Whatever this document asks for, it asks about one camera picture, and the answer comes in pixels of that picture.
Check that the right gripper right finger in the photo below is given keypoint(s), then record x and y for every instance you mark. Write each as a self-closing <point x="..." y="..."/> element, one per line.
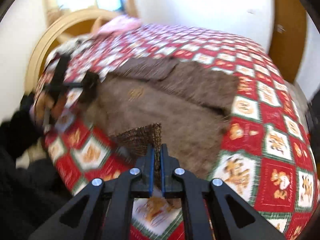
<point x="211" y="209"/>

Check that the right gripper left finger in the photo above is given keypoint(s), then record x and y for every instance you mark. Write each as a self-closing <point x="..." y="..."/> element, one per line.
<point x="102" y="209"/>

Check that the brown knit sweater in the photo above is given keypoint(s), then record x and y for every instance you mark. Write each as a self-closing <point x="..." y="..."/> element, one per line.
<point x="154" y="102"/>

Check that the person left hand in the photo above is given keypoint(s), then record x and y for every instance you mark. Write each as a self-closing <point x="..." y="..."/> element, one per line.
<point x="45" y="104"/>

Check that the cartoon print pillow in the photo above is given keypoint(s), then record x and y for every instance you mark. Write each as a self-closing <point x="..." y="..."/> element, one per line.
<point x="73" y="46"/>

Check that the cream wooden headboard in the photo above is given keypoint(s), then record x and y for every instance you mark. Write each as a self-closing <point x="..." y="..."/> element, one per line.
<point x="63" y="29"/>

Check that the pink folded blanket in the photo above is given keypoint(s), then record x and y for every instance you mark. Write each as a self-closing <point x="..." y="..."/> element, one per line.
<point x="119" y="25"/>

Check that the red patchwork bear bedspread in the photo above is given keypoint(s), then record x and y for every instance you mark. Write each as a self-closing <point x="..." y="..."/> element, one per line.
<point x="265" y="155"/>

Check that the beige patterned curtain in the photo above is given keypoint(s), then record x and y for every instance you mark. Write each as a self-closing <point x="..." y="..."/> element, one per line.
<point x="131" y="9"/>

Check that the brown wooden door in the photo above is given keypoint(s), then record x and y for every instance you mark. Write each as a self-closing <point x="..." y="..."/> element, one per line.
<point x="288" y="39"/>

